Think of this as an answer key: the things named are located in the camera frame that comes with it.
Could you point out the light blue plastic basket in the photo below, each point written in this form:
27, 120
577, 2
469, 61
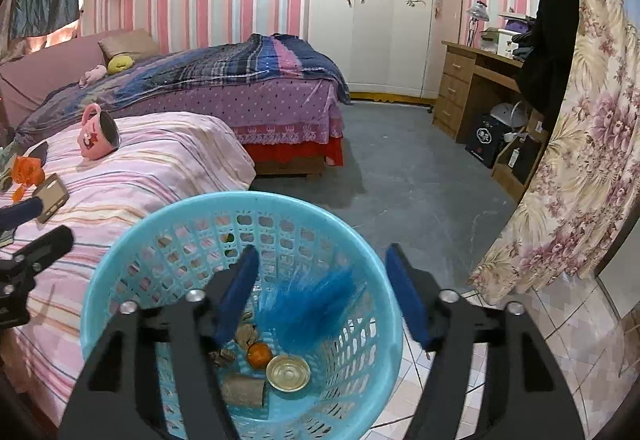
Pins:
125, 250

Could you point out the black coat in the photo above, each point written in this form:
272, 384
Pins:
550, 44

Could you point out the wooden desk with drawers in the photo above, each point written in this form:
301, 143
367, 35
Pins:
460, 84

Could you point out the black box with white print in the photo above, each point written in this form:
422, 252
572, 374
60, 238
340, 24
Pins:
485, 139

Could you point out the desk lamp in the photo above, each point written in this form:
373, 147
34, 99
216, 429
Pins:
476, 14

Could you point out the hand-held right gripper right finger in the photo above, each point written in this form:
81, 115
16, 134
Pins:
407, 300

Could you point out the pink mug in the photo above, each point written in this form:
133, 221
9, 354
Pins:
95, 134

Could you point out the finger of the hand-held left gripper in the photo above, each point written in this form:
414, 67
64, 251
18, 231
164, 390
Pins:
22, 214
47, 245

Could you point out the brown stockings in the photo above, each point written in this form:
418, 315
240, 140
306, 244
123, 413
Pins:
247, 335

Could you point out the purple item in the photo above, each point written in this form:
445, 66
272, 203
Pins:
520, 24

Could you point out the black phone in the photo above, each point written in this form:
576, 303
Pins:
37, 150

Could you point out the tan pillow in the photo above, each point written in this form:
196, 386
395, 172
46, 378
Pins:
127, 44

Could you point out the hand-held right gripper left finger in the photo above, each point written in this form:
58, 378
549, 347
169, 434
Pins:
237, 295

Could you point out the orange fruit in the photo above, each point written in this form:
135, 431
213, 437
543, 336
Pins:
260, 354

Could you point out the yellow plush toy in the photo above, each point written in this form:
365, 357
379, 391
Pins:
120, 64

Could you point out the pink plush toy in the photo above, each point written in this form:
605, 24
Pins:
92, 75

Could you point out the white wardrobe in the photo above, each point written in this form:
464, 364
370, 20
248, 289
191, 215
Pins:
385, 34

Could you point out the white fan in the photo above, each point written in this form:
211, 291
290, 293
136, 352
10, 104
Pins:
507, 114

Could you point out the plaid quilt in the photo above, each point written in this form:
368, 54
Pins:
225, 64

